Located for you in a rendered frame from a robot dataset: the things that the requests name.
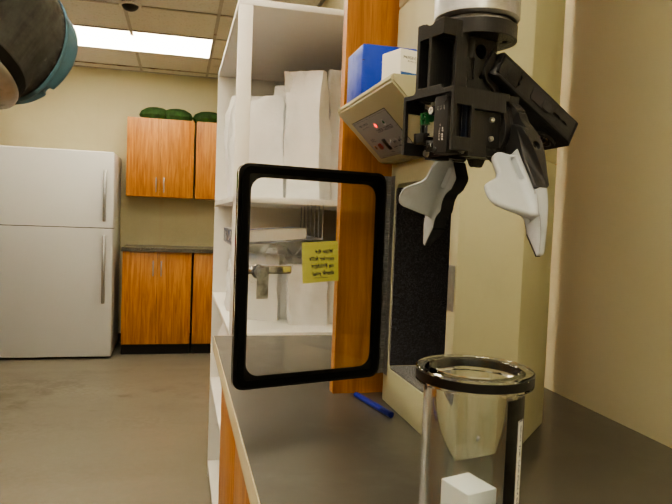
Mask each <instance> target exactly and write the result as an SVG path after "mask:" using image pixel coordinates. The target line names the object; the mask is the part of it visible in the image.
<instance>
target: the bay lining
mask: <svg viewBox="0 0 672 504"><path fill-rule="evenodd" d="M402 189H403V188H399V187H398V188H397V191H396V207H395V230H394V253H393V276H392V299H391V322H390V345H389V364H390V366H396V365H416V363H417V361H418V360H420V359H422V358H424V357H428V356H433V355H444V353H445V333H446V312H447V291H448V270H449V249H450V228H451V214H450V216H449V217H448V219H447V222H446V226H445V231H444V232H443V233H442V234H441V235H440V236H439V237H438V238H437V239H436V240H435V241H434V242H433V243H432V244H431V245H430V246H425V245H424V244H423V227H424V218H425V215H423V214H421V213H418V212H416V211H413V210H411V209H408V208H406V207H403V206H402V205H401V204H400V203H399V195H400V193H401V191H402Z"/></svg>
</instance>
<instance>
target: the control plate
mask: <svg viewBox="0 0 672 504"><path fill-rule="evenodd" d="M381 120H383V121H384V122H385V123H386V124H385V125H384V124H383V123H382V122H381ZM374 123H375V124H376V125H377V126H378V128H376V127H375V126H374ZM352 125H353V126H354V127H355V128H356V130H357V131H358V132H359V133H360V134H361V136H362V137H363V138H364V139H365V140H366V141H367V143H368V144H369V145H370V146H371V147H372V148H373V150H374V151H375V152H376V153H377V154H378V155H379V157H380V158H381V159H382V158H386V157H390V156H394V155H397V154H401V153H402V141H399V140H398V139H399V136H400V137H401V138H402V132H403V130H402V129H401V127H400V126H399V125H398V124H397V123H396V121H395V120H394V119H393V118H392V117H391V115H390V114H389V113H388V112H387V111H386V109H385V108H382V109H380V110H378V111H376V112H374V113H372V114H371V115H369V116H367V117H365V118H363V119H361V120H359V121H357V122H355V123H353V124H352ZM394 138H396V139H397V141H398V143H397V142H395V143H394V142H393V141H394ZM381 139H385V140H386V141H387V143H388V144H389V142H390V141H389V140H392V142H393V144H392V143H391V144H389V145H390V146H391V147H392V149H391V150H389V149H388V148H387V147H386V145H385V144H384V143H383V142H382V141H381ZM379 143H380V144H381V145H382V146H383V147H384V149H383V150H381V149H380V148H379V147H378V144H379ZM374 146H376V147H377V148H378V150H377V149H375V147H374Z"/></svg>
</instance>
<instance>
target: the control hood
mask: <svg viewBox="0 0 672 504"><path fill-rule="evenodd" d="M415 90H416V75H405V74H395V73H393V74H391V75H390V76H388V77H387V78H385V79H384V80H382V81H380V82H379V83H377V84H376V85H374V86H373V87H371V88H370V89H368V90H367V91H365V92H364V93H362V94H361V95H359V96H358V97H356V98H355V99H353V100H351V101H350V102H348V103H347V104H345V105H344V106H342V107H341V108H339V109H338V113H339V116H340V117H341V118H342V119H343V121H344V122H345V123H346V124H347V125H348V126H349V128H350V129H351V130H352V131H353V132H354V133H355V135H356V136H357V137H358V138H359V139H360V140H361V142H362V143H363V144H364V145H365V146H366V148H367V149H368V150H369V151H370V152H371V153H372V155H373V156H374V157H375V158H376V159H377V160H378V162H380V163H382V164H394V163H398V162H403V161H407V160H411V159H416V158H420V157H417V156H407V155H402V153H401V154H397V155H394V156H390V157H386V158H382V159H381V158H380V157H379V155H378V154H377V153H376V152H375V151H374V150H373V148H372V147H371V146H370V145H369V144H368V143H367V141H366V140H365V139H364V138H363V137H362V136H361V134H360V133H359V132H358V131H357V130H356V128H355V127H354V126H353V125H352V124H353V123H355V122H357V121H359V120H361V119H363V118H365V117H367V116H369V115H371V114H372V113H374V112H376V111H378V110H380V109H382V108H385V109H386V111H387V112H388V113H389V114H390V115H391V117H392V118H393V119H394V120H395V121H396V123H397V124H398V125H399V126H400V127H401V129H402V130H403V110H404V98H405V97H409V96H413V95H414V94H415ZM418 133H420V116H418V115H411V114H408V134H407V136H408V137H409V138H410V139H411V141H412V142H413V141H414V134H418Z"/></svg>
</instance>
